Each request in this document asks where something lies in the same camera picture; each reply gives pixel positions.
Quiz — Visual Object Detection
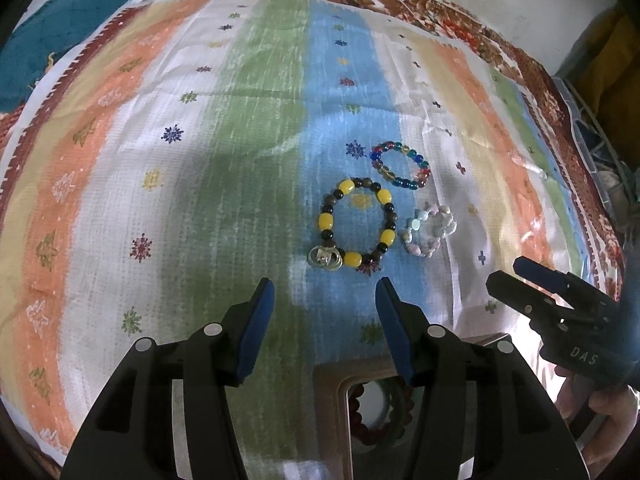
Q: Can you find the striped colourful cloth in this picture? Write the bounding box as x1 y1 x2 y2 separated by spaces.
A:
1 0 605 479

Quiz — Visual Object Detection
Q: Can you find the floral brown bedsheet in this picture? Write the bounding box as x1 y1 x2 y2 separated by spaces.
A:
1 0 624 315

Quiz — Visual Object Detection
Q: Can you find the right hand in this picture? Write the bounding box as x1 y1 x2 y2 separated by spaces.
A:
582 386 639 478

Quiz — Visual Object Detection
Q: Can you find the mustard yellow garment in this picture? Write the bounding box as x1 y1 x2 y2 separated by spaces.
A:
564 6 639 168

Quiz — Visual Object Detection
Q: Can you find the green jade bangle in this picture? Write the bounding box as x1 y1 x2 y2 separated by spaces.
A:
372 376 416 448

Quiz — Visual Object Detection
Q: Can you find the yellow black bead bracelet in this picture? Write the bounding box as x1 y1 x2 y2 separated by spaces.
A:
316 175 400 269

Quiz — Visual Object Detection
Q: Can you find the metal tin box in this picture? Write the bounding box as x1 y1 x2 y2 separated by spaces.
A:
311 331 516 480

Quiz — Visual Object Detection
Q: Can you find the multicolour glass bead bracelet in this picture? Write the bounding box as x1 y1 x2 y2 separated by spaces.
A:
368 140 433 192

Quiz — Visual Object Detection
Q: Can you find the dark red bead bracelet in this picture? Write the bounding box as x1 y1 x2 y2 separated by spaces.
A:
348 378 417 449

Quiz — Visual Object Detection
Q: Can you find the teal pillow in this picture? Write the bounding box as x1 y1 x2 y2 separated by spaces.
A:
1 0 128 113

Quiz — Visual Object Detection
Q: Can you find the pastel star bead bracelet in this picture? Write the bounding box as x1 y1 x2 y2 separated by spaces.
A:
401 201 458 259

